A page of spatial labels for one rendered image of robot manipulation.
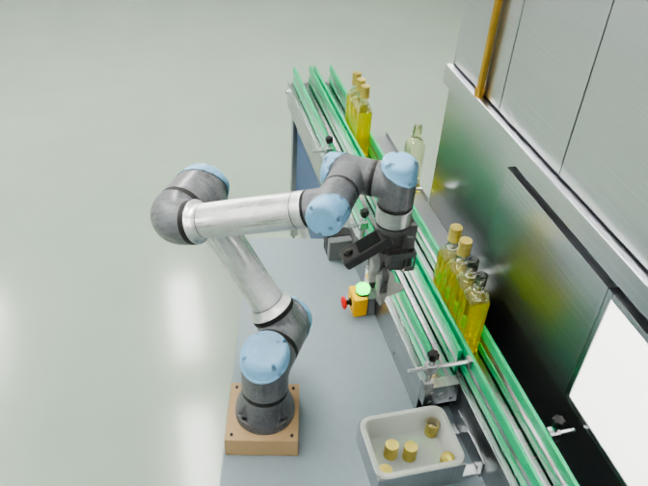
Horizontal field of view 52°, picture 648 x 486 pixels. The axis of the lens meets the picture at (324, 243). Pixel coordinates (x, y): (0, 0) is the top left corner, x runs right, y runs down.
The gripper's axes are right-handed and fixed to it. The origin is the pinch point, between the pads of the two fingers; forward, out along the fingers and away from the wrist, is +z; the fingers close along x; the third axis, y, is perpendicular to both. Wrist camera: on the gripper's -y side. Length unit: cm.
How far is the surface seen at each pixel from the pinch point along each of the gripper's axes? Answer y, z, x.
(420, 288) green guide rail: 23.8, 24.4, 23.8
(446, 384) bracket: 20.4, 29.4, -6.7
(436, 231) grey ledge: 41, 30, 55
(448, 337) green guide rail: 23.8, 22.9, 3.2
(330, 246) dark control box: 7, 36, 61
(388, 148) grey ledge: 42, 30, 110
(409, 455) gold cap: 7.0, 38.0, -19.3
